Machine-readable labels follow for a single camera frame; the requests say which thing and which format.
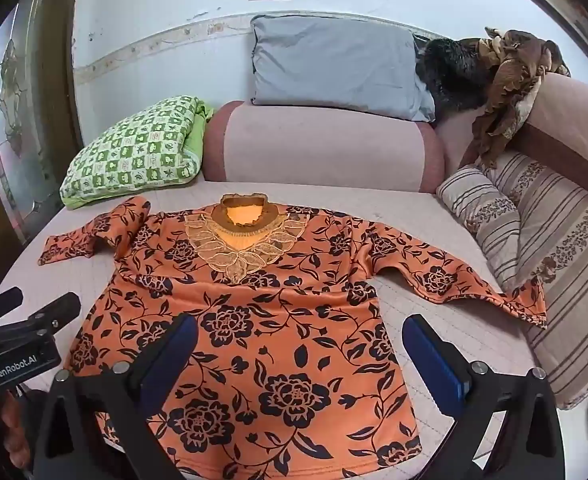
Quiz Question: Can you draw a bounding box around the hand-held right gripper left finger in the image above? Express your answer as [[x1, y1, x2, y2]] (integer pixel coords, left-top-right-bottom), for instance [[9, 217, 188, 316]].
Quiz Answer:
[[32, 312, 199, 480]]

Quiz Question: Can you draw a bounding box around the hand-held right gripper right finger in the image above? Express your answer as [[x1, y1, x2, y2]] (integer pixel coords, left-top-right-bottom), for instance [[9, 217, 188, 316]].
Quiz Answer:
[[402, 314, 566, 480]]

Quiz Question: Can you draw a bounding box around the orange floral blouse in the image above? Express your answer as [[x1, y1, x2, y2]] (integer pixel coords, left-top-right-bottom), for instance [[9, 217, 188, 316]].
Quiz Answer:
[[38, 192, 548, 480]]

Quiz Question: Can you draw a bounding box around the person's left hand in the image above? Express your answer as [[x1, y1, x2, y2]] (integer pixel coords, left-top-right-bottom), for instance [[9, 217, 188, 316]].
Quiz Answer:
[[1, 391, 27, 461]]

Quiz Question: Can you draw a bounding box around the pink quilted mat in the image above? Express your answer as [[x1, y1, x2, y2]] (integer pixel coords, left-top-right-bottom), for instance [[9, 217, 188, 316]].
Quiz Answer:
[[0, 175, 542, 480]]

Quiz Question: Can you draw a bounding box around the small striped floral pillow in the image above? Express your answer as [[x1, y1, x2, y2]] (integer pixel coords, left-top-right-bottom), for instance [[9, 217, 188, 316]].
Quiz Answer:
[[435, 165, 522, 293]]

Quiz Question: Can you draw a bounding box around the large striped floral cushion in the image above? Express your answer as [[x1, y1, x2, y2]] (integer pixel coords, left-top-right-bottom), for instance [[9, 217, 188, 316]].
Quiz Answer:
[[484, 150, 588, 411]]

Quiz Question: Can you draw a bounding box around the green checked pillow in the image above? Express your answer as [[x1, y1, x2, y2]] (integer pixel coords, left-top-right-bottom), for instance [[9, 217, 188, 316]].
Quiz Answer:
[[60, 95, 215, 211]]

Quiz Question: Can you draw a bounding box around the stained glass wooden door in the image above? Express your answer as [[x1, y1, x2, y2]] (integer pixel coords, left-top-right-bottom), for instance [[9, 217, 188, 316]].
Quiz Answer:
[[0, 0, 82, 241]]

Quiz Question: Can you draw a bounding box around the pink bolster cushion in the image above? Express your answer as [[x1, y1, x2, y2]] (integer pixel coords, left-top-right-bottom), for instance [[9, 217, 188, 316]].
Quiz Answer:
[[202, 100, 447, 195]]

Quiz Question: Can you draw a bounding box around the pink sofa armrest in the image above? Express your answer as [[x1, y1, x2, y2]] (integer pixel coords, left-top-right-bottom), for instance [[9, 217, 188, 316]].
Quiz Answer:
[[434, 74, 588, 211]]

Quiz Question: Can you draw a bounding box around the brown ruffled cloth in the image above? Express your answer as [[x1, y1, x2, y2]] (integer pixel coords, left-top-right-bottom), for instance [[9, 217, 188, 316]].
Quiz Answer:
[[461, 27, 572, 171]]

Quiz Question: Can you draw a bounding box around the grey pillow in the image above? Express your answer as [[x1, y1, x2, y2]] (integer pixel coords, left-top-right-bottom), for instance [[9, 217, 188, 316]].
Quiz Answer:
[[250, 14, 437, 123]]

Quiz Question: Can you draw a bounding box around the dark picture frame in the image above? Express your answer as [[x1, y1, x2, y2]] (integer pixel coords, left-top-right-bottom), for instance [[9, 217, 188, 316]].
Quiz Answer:
[[489, 0, 588, 73]]

